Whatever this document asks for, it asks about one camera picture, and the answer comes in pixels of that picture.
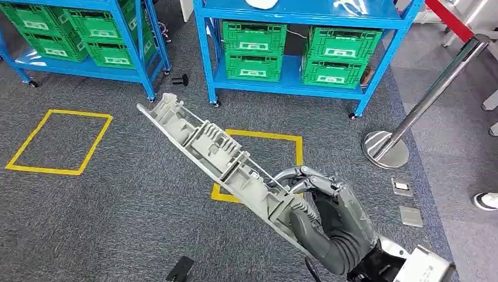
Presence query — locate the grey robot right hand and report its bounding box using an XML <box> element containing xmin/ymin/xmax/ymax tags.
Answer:
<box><xmin>267</xmin><ymin>165</ymin><xmax>381</xmax><ymax>276</ymax></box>

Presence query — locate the long grey ribbed part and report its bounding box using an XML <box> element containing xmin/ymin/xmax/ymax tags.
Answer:
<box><xmin>136</xmin><ymin>92</ymin><xmax>324</xmax><ymax>260</ymax></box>

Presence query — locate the steel floor outlet closed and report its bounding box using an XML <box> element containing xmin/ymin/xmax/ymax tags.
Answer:
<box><xmin>399</xmin><ymin>206</ymin><xmax>424</xmax><ymax>229</ymax></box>

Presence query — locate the steel floor outlet open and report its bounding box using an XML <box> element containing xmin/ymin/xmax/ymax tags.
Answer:
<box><xmin>391</xmin><ymin>177</ymin><xmax>414</xmax><ymax>198</ymax></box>

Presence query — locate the green plastic crate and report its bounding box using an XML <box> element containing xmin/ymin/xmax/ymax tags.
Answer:
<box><xmin>83</xmin><ymin>40</ymin><xmax>136</xmax><ymax>70</ymax></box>
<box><xmin>307</xmin><ymin>26</ymin><xmax>383</xmax><ymax>66</ymax></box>
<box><xmin>301</xmin><ymin>58</ymin><xmax>367</xmax><ymax>90</ymax></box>
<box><xmin>118</xmin><ymin>0</ymin><xmax>157</xmax><ymax>66</ymax></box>
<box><xmin>22</xmin><ymin>33</ymin><xmax>89</xmax><ymax>63</ymax></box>
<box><xmin>222</xmin><ymin>21</ymin><xmax>288</xmax><ymax>56</ymax></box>
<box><xmin>225</xmin><ymin>52</ymin><xmax>283</xmax><ymax>83</ymax></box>
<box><xmin>63</xmin><ymin>8</ymin><xmax>131</xmax><ymax>44</ymax></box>
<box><xmin>0</xmin><ymin>2</ymin><xmax>67</xmax><ymax>40</ymax></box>

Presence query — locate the blue metal shelf rack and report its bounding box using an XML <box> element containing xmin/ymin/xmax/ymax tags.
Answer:
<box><xmin>0</xmin><ymin>0</ymin><xmax>172</xmax><ymax>103</ymax></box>
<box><xmin>193</xmin><ymin>0</ymin><xmax>426</xmax><ymax>120</ymax></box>

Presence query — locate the black robot left foot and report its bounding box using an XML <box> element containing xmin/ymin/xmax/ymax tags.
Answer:
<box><xmin>164</xmin><ymin>256</ymin><xmax>196</xmax><ymax>282</ymax></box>

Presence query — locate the red barrier belt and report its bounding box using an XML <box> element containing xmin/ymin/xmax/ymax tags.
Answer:
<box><xmin>424</xmin><ymin>0</ymin><xmax>476</xmax><ymax>43</ymax></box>

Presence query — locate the white rounded object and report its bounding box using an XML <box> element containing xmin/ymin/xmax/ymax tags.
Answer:
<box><xmin>244</xmin><ymin>0</ymin><xmax>280</xmax><ymax>11</ymax></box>

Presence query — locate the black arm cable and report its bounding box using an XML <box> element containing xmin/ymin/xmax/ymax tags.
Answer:
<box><xmin>304</xmin><ymin>256</ymin><xmax>324</xmax><ymax>282</ymax></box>

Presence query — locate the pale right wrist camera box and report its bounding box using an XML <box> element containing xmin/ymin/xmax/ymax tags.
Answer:
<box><xmin>393</xmin><ymin>245</ymin><xmax>457</xmax><ymax>282</ymax></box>

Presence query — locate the chrome stanchion post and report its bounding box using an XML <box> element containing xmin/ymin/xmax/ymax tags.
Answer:
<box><xmin>362</xmin><ymin>33</ymin><xmax>492</xmax><ymax>170</ymax></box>

